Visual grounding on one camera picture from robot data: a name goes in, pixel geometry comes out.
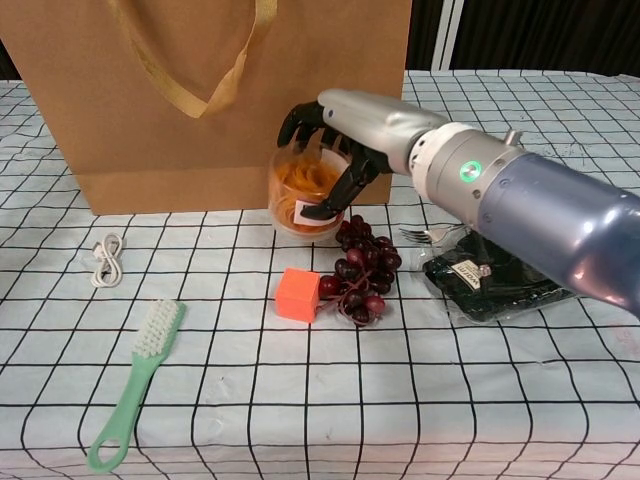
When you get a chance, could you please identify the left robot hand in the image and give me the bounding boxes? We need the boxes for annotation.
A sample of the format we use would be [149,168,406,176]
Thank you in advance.
[277,88,444,224]

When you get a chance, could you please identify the clear jar of rubber bands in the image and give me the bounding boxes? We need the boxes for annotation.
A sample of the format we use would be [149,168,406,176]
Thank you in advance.
[267,146,352,244]

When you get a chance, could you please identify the dark red grape bunch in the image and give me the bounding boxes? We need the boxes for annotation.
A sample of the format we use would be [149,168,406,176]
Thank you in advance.
[317,214,404,328]

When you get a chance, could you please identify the black item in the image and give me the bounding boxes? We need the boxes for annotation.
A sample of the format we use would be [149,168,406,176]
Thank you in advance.
[421,233,592,324]

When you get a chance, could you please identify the brown paper bag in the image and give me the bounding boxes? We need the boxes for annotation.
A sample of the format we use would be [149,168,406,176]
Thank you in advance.
[0,0,413,217]

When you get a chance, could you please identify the metal fork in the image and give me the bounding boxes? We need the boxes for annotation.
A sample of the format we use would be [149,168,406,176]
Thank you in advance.
[398,223,469,247]

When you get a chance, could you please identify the orange cube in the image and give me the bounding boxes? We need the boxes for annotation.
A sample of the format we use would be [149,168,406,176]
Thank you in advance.
[274,267,322,326]

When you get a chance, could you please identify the checked white tablecloth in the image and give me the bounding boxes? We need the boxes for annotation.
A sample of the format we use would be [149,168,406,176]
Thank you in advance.
[0,69,640,480]

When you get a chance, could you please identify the green scrub brush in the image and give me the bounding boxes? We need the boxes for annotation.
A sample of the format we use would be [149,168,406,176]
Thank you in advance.
[87,298,188,474]

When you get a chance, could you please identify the white partition frame post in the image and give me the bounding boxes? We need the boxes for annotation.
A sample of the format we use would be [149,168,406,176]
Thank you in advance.
[431,0,464,72]

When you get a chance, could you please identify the white USB cable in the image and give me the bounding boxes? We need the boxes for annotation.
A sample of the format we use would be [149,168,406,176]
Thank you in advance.
[91,233,128,289]

